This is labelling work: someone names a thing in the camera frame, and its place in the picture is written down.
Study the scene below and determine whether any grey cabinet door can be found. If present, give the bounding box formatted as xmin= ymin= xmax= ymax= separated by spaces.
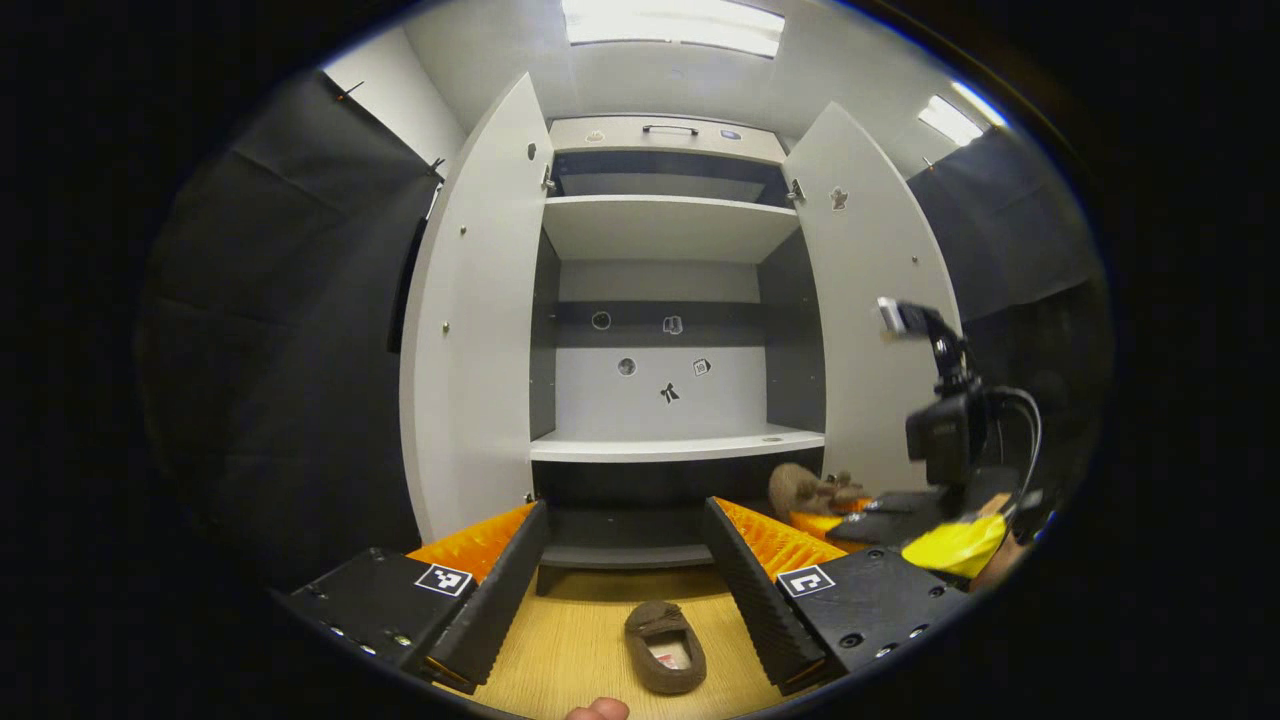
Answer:
xmin=398 ymin=72 xmax=556 ymax=544
xmin=780 ymin=102 xmax=963 ymax=496

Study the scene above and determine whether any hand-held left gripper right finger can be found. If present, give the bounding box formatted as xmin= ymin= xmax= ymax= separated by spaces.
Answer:
xmin=702 ymin=495 xmax=973 ymax=698

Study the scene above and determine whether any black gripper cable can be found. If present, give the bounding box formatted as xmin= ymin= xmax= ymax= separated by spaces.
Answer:
xmin=985 ymin=387 xmax=1044 ymax=501

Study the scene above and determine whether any small ceiling light panel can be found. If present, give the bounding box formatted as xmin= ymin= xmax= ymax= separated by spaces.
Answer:
xmin=918 ymin=80 xmax=1006 ymax=148

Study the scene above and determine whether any large ceiling light panel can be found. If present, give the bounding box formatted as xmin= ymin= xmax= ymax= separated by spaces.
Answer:
xmin=560 ymin=0 xmax=786 ymax=58

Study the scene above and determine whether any grey cabinet drawer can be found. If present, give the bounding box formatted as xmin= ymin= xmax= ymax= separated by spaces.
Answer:
xmin=548 ymin=115 xmax=786 ymax=164

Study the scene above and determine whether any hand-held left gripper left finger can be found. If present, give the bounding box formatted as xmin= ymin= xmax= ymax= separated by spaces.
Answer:
xmin=285 ymin=498 xmax=551 ymax=696

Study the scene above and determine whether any grey shoe cabinet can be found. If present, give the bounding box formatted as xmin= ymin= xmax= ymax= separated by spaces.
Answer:
xmin=528 ymin=115 xmax=829 ymax=598

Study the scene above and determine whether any brown fuzzy shoe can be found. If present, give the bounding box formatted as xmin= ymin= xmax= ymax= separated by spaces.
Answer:
xmin=768 ymin=462 xmax=869 ymax=521
xmin=624 ymin=600 xmax=708 ymax=696

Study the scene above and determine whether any black backdrop cloth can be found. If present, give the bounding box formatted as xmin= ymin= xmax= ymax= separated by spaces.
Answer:
xmin=905 ymin=125 xmax=1111 ymax=501
xmin=140 ymin=70 xmax=446 ymax=591

